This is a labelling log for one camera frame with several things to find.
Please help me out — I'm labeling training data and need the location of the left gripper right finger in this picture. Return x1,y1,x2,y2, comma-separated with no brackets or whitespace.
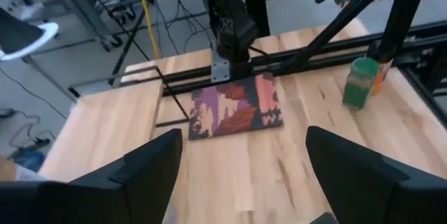
306,126,447,224

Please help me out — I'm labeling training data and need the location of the canyon landscape print book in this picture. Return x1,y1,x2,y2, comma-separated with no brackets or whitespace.
188,72,284,141

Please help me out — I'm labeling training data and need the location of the green-lid herb jar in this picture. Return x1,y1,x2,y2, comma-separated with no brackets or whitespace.
342,57,380,110

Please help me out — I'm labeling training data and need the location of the black aluminium table frame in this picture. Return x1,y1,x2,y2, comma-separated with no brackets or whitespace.
68,0,447,127

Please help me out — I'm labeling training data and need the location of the orange spice grinder black cap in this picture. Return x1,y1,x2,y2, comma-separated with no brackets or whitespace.
370,59,394,96

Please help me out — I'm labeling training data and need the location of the yellow cable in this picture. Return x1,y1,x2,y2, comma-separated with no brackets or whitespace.
134,0,162,60

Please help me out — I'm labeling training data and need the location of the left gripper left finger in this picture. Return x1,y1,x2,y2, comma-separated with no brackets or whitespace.
0,128,184,224

